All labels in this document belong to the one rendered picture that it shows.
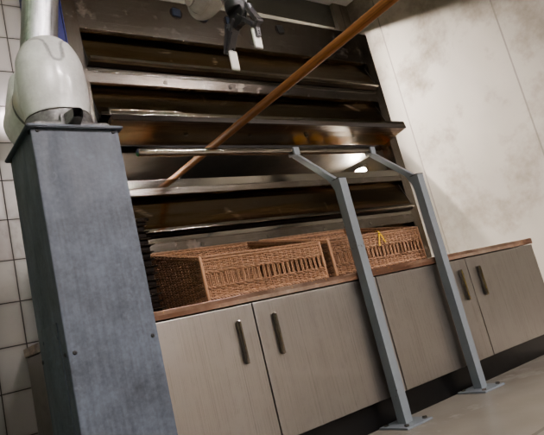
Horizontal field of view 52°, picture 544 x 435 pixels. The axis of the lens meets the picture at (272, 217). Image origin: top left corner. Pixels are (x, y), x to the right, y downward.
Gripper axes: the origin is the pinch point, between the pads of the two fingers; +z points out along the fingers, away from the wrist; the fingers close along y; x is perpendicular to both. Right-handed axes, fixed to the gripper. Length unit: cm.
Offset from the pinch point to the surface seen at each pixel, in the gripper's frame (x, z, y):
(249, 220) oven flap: 44, 33, -76
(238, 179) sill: 46, 12, -80
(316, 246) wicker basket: 41, 57, -32
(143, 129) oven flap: -3, -7, -73
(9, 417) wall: -63, 96, -84
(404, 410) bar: 55, 123, -21
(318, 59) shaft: 8.0, 12.6, 22.4
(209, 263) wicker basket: -8, 60, -32
